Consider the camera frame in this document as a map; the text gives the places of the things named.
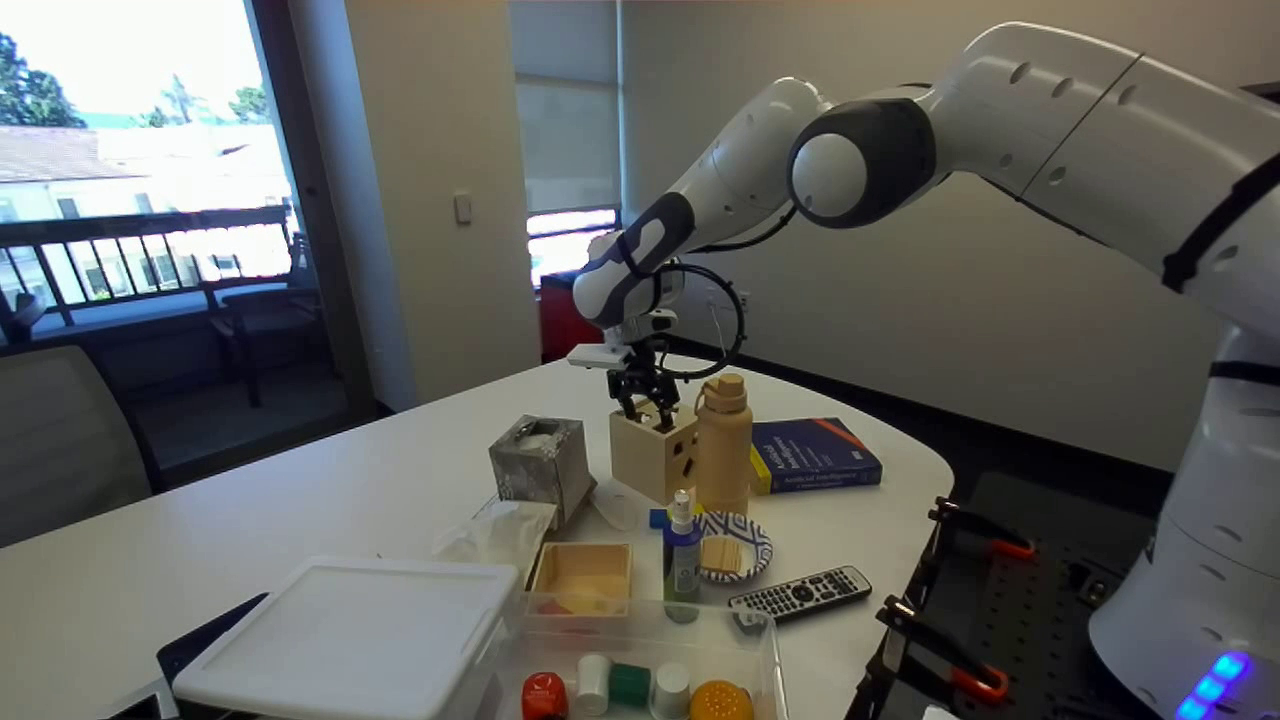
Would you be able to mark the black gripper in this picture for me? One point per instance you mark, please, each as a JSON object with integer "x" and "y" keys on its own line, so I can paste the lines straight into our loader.
{"x": 641, "y": 360}

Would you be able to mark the wooden shape sorter lid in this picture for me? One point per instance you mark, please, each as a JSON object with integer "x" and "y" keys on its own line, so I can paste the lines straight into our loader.
{"x": 646, "y": 420}

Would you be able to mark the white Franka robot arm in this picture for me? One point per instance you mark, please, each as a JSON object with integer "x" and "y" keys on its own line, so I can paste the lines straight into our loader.
{"x": 1105, "y": 147}

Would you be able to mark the wooden shape sorter box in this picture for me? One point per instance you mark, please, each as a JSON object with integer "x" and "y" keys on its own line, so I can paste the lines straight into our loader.
{"x": 651, "y": 466}

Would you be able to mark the white plastic bin lid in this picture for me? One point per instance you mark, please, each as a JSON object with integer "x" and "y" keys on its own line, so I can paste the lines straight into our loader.
{"x": 344, "y": 636}

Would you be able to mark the yellow water bottle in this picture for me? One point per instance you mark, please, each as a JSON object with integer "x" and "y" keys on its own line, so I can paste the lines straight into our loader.
{"x": 724, "y": 444}

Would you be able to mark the red cabinet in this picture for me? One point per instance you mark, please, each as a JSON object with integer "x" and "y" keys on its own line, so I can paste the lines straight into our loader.
{"x": 562, "y": 322}

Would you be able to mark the small bottle with blue label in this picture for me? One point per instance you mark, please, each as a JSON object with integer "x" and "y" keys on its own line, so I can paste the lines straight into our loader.
{"x": 680, "y": 544}

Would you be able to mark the blue white patterned plate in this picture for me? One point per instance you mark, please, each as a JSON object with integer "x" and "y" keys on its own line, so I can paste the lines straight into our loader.
{"x": 731, "y": 548}

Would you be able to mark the blue hardcover book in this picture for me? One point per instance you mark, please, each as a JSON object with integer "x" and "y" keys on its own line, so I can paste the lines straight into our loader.
{"x": 817, "y": 455}

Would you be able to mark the clear plastic bin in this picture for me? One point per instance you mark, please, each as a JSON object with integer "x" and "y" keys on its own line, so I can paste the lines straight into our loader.
{"x": 641, "y": 646}

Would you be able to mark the gray remote control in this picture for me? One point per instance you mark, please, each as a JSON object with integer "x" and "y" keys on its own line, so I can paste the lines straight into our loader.
{"x": 803, "y": 592}

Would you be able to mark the white toy cylinder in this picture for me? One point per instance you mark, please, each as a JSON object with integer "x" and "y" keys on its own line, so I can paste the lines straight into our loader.
{"x": 592, "y": 679}

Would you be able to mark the green toy block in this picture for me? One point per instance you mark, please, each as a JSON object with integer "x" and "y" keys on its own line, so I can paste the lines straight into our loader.
{"x": 630, "y": 683}

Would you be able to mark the orange round toy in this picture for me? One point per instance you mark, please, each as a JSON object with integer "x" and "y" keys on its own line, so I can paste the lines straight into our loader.
{"x": 723, "y": 701}

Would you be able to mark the red toy piece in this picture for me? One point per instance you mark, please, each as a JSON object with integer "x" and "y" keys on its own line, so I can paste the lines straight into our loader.
{"x": 546, "y": 698}

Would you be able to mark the window roller blind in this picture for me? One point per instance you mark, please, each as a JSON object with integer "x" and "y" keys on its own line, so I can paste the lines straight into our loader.
{"x": 566, "y": 104}

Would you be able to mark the dark balcony chair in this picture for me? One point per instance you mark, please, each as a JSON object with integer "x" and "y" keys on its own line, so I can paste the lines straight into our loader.
{"x": 260, "y": 322}

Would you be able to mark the black mounting plate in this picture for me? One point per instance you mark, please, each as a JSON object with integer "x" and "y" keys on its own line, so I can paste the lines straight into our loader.
{"x": 1055, "y": 586}

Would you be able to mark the balcony railing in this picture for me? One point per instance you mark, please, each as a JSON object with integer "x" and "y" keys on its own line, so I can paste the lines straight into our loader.
{"x": 132, "y": 255}

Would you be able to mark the gray office chair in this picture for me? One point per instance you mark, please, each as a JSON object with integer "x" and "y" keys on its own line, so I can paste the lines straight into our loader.
{"x": 66, "y": 441}

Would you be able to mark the white wall light switch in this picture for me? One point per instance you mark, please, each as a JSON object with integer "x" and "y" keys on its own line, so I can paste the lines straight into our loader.
{"x": 462, "y": 210}

